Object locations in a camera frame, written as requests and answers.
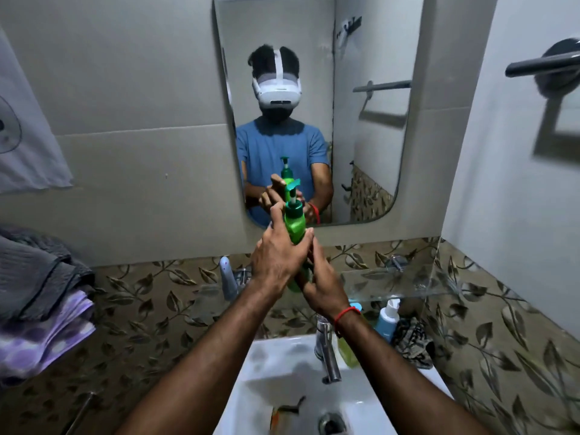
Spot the red string bracelet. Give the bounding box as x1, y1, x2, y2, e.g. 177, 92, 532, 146
333, 306, 362, 338

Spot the chrome pipe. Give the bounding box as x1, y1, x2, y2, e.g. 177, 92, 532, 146
63, 391, 97, 435

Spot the light grey hanging cloth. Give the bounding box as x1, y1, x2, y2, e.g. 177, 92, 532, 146
0, 27, 74, 195

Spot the yellow green bottle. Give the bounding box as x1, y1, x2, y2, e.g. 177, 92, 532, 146
337, 336, 361, 369

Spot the glass wall shelf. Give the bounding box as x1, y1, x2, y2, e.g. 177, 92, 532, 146
189, 263, 455, 315

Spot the wall mirror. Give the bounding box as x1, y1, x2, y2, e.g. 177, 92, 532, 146
212, 0, 425, 230

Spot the metal sink drain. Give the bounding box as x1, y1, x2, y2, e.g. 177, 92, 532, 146
317, 412, 348, 435

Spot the chrome towel bar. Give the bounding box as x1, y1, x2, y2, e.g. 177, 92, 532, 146
505, 38, 580, 98

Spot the white ceramic sink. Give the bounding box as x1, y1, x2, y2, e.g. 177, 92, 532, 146
213, 334, 454, 435

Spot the blue white pump bottle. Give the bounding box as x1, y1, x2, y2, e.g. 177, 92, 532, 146
373, 298, 402, 344

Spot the person's right forearm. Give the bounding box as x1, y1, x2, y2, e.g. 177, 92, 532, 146
334, 310, 494, 435

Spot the dark grey towel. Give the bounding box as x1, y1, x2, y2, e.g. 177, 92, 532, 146
0, 225, 96, 323

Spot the dark patterned crumpled cloth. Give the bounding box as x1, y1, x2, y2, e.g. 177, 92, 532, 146
391, 316, 436, 370

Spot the person's left forearm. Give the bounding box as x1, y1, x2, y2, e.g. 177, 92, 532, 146
113, 281, 278, 435

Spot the person's left hand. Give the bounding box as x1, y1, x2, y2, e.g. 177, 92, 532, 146
250, 201, 314, 296

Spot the green pump bottle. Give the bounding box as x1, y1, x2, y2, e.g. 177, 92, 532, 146
284, 178, 314, 294

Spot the person's right hand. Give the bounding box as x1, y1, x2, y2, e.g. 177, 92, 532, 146
296, 238, 352, 319

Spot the chrome sink faucet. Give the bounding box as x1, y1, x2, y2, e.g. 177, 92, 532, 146
314, 314, 343, 385

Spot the purple white patterned towel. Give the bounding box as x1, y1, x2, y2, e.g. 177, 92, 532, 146
0, 289, 97, 386

